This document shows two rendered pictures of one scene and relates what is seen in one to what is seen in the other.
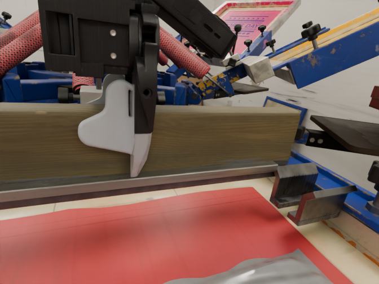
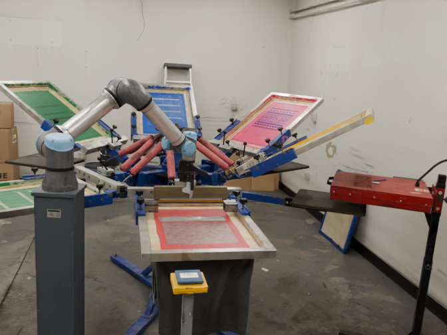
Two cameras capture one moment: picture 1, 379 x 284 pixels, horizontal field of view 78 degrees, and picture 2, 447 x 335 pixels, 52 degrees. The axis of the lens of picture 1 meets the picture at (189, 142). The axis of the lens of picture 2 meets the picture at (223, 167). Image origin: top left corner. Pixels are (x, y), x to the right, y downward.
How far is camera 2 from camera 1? 2.32 m
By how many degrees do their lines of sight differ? 13
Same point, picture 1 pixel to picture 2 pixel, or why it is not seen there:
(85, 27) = (184, 175)
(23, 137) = (173, 191)
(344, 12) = (386, 94)
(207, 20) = (202, 172)
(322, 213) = (231, 209)
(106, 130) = (186, 189)
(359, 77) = (398, 154)
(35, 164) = (175, 195)
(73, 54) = (182, 179)
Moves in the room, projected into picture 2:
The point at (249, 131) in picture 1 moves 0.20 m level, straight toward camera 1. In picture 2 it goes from (214, 191) to (196, 199)
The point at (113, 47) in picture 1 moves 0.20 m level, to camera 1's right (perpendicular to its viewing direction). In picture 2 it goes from (187, 177) to (223, 181)
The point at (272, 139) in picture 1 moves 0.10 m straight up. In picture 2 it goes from (220, 193) to (221, 175)
